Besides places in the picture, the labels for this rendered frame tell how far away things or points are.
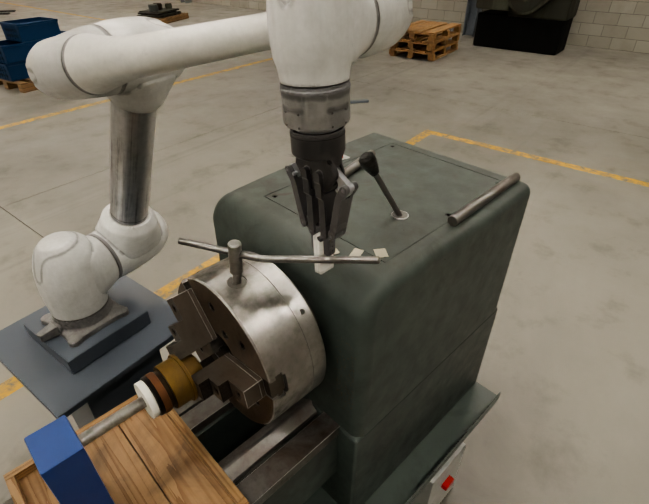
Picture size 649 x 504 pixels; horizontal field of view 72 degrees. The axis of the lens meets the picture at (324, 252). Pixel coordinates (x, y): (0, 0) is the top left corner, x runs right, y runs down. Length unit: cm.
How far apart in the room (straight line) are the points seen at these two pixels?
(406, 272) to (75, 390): 95
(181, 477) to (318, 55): 78
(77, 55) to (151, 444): 73
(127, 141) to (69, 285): 42
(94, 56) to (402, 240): 61
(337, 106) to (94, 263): 94
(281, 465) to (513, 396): 152
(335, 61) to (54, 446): 67
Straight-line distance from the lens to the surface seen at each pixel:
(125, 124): 115
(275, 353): 76
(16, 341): 162
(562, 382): 248
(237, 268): 75
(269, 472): 98
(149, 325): 149
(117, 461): 105
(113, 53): 83
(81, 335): 143
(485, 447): 212
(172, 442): 103
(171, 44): 79
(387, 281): 76
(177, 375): 82
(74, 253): 133
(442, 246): 87
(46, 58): 96
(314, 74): 56
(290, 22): 55
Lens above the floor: 172
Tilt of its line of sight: 35 degrees down
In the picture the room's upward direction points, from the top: straight up
